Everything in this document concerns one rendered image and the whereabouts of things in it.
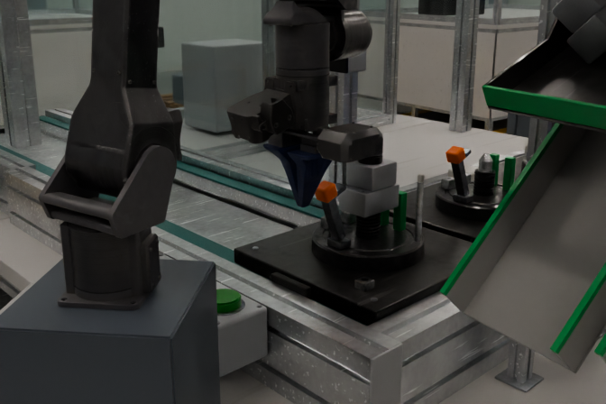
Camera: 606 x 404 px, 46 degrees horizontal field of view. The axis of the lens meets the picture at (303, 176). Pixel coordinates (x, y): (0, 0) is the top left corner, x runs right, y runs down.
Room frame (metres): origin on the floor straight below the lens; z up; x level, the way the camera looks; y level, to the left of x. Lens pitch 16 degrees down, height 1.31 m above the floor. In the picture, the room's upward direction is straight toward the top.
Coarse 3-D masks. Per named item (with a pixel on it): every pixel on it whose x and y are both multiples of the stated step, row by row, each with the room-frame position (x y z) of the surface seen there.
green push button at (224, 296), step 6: (216, 294) 0.70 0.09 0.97; (222, 294) 0.70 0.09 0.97; (228, 294) 0.70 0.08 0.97; (234, 294) 0.70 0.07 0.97; (240, 294) 0.71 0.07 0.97; (216, 300) 0.69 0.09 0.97; (222, 300) 0.69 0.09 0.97; (228, 300) 0.69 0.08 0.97; (234, 300) 0.69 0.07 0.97; (240, 300) 0.70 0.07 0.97; (222, 306) 0.68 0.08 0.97; (228, 306) 0.68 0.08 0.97; (234, 306) 0.69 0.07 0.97; (240, 306) 0.70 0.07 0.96; (222, 312) 0.68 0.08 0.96
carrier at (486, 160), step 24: (480, 168) 1.00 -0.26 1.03; (504, 168) 1.03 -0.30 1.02; (432, 192) 1.08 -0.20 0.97; (456, 192) 1.01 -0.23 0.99; (480, 192) 1.00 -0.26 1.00; (504, 192) 1.01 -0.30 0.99; (408, 216) 0.96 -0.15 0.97; (432, 216) 0.96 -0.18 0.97; (456, 216) 0.96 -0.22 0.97; (480, 216) 0.94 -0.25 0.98
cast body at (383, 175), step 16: (368, 160) 0.82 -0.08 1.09; (384, 160) 0.84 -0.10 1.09; (352, 176) 0.83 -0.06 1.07; (368, 176) 0.81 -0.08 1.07; (384, 176) 0.82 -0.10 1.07; (352, 192) 0.81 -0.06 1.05; (368, 192) 0.81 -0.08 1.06; (384, 192) 0.82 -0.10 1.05; (352, 208) 0.81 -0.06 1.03; (368, 208) 0.80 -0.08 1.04; (384, 208) 0.82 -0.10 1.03
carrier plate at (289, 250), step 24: (264, 240) 0.87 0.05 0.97; (288, 240) 0.87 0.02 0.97; (432, 240) 0.87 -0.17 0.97; (456, 240) 0.87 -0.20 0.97; (240, 264) 0.83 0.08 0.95; (264, 264) 0.80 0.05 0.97; (288, 264) 0.79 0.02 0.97; (312, 264) 0.79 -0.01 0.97; (432, 264) 0.79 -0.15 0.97; (456, 264) 0.79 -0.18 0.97; (312, 288) 0.74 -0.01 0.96; (336, 288) 0.72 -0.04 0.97; (384, 288) 0.72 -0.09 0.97; (408, 288) 0.72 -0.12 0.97; (432, 288) 0.73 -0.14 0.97; (360, 312) 0.68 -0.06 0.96; (384, 312) 0.68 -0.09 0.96
